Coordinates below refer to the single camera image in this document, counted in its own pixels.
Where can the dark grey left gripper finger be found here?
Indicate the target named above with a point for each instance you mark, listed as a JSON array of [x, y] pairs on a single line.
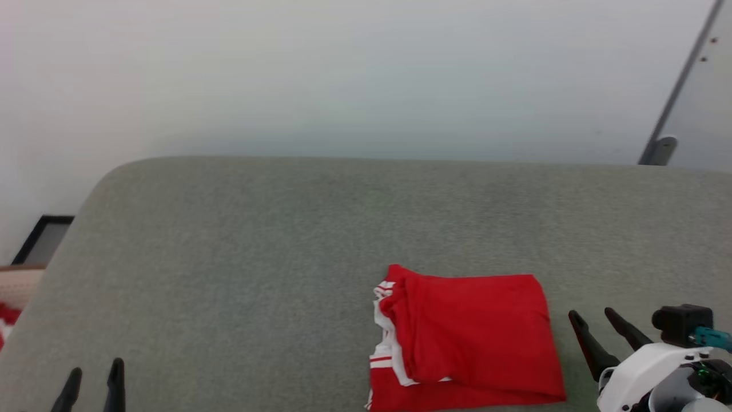
[[67, 395], [115, 389]]

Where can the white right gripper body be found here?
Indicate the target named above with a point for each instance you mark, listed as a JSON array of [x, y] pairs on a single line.
[[640, 377]]

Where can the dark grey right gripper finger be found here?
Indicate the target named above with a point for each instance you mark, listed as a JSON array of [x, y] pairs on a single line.
[[629, 332], [592, 349]]

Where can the red and white garment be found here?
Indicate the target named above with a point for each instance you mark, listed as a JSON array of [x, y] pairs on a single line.
[[474, 337]]

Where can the red and white basket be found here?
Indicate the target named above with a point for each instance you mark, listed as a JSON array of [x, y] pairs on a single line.
[[17, 292]]

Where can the black framed panel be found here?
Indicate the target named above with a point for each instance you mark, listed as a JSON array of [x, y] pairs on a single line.
[[46, 240]]

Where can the grey fabric sofa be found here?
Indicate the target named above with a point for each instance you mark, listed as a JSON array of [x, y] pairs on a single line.
[[286, 257]]

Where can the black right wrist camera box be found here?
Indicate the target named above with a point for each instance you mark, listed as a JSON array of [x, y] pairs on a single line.
[[680, 323]]

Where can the grey metal bracket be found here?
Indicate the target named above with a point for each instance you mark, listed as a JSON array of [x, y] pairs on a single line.
[[662, 151]]

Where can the grey metal frame strip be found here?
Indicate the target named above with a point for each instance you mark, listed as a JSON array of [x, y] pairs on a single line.
[[683, 80]]

